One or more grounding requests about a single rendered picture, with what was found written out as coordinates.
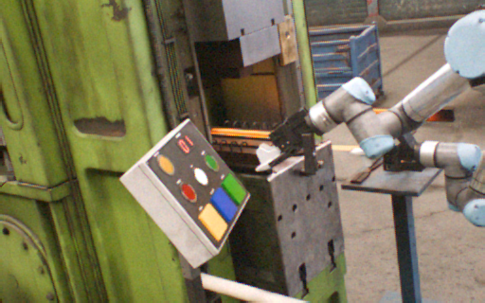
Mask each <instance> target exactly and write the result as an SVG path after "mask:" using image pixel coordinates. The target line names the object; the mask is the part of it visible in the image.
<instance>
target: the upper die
mask: <svg viewBox="0 0 485 303"><path fill-rule="evenodd" d="M194 46H195V54H196V58H197V62H198V66H199V67H247V66H248V65H251V64H252V63H256V62H259V61H263V60H265V59H267V58H269V57H273V56H274V55H277V54H279V53H280V48H279V37H278V28H277V25H271V26H270V27H266V28H264V29H261V30H259V31H254V32H252V33H250V34H245V35H241V37H239V38H234V39H232V40H231V41H208V42H194Z"/></svg>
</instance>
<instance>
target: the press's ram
mask: <svg viewBox="0 0 485 303"><path fill-rule="evenodd" d="M186 3H187V8H188V12H189V22H190V26H191V31H192V38H193V42H208V41H231V40H232V39H234V38H239V37H241V35H245V34H250V33H252V32H254V31H259V30H261V29H264V28H266V27H270V26H271V25H277V24H280V23H282V22H284V21H285V18H284V12H283V2H282V0H186Z"/></svg>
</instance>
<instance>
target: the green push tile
mask: <svg viewBox="0 0 485 303"><path fill-rule="evenodd" d="M221 185H222V187H223V188H224V189H225V191H226V192H228V195H230V196H231V199H233V200H234V202H235V203H236V204H237V205H240V204H241V201H242V200H243V198H244V195H245V194H246V193H245V192H244V190H243V189H242V188H241V186H240V185H239V184H238V183H237V181H236V180H235V179H234V177H233V176H231V173H228V174H227V176H226V177H225V178H224V180H223V181H222V183H221Z"/></svg>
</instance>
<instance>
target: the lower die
mask: <svg viewBox="0 0 485 303"><path fill-rule="evenodd" d="M209 128H210V130H212V129H214V128H225V129H234V130H246V131H256V132H273V130H263V129H251V128H230V127H219V126H209ZM211 136H212V138H215V139H217V141H218V145H216V141H215V140H214V141H212V149H213V150H214V151H215V152H216V153H218V156H219V157H221V158H222V153H221V148H220V143H221V141H222V140H223V139H224V140H226V141H227V142H228V147H227V146H226V144H225V142H224V141H223V142H222V151H223V154H224V159H225V162H228V163H231V161H232V158H231V150H230V143H231V141H234V140H235V141H237V142H238V147H236V143H235V142H233V143H232V145H231V147H232V151H233V156H234V161H235V163H239V164H242V163H243V160H242V156H241V143H242V142H243V141H247V144H248V148H247V147H246V144H245V143H244V144H242V152H243V157H244V162H245V164H247V165H252V166H260V159H259V158H258V156H257V149H259V148H260V144H267V145H268V146H270V147H273V146H274V145H273V143H272V142H271V141H272V140H271V139H270V137H260V136H251V135H241V134H215V133H211Z"/></svg>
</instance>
